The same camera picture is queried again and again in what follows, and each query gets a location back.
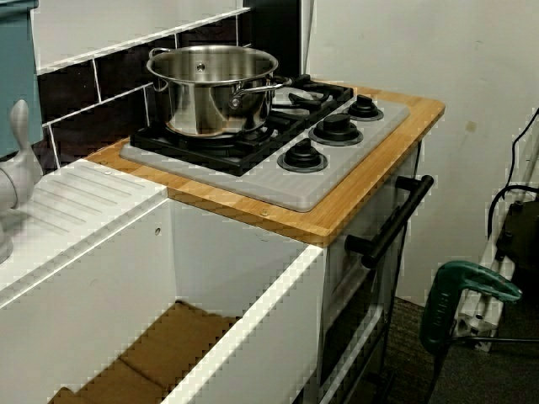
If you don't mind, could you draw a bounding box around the grey stove top plate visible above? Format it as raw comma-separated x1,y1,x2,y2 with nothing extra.
120,90,412,213

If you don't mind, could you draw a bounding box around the black wall cable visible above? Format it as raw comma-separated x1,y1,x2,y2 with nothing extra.
506,106,539,187

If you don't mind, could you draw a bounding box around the black oven door handle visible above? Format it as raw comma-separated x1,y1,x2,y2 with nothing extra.
344,173,435,269

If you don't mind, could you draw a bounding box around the stainless steel pot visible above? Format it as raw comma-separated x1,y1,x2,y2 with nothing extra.
146,45,293,138

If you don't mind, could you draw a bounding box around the white toy sink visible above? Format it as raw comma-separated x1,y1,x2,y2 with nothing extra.
0,159,330,404

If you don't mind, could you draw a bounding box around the silver aluminium bar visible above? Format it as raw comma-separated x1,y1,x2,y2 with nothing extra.
456,154,539,353

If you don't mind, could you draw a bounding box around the black side panel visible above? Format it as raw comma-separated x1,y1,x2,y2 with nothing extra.
286,0,315,83

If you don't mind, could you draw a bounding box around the brown cardboard sheet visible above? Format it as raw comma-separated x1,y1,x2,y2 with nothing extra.
47,300,242,404

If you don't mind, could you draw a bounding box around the white oven door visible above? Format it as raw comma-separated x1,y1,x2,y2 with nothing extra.
321,141,427,404

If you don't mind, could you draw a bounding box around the black stove knob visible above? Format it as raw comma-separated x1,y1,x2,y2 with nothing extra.
276,138,329,173
307,114,365,146
342,93,386,124

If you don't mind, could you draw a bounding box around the black device box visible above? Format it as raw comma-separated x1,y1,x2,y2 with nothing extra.
494,199,539,264

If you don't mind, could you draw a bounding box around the teal cabinet box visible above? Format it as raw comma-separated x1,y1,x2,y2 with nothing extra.
0,0,45,158

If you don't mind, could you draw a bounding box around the grey toy faucet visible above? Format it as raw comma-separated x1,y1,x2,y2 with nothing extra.
0,99,45,264

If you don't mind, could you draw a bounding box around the black looped cable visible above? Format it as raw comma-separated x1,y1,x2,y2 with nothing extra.
487,182,532,246

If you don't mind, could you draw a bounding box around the black burner grate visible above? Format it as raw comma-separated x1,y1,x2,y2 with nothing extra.
269,74,355,123
130,107,305,178

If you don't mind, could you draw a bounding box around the thin black floor cable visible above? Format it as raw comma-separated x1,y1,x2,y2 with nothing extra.
451,333,539,344

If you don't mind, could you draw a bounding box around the green bar clamp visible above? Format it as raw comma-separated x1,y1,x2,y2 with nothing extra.
420,260,524,355

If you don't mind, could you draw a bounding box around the bamboo stove countertop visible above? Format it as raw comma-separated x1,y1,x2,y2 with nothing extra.
85,81,446,248

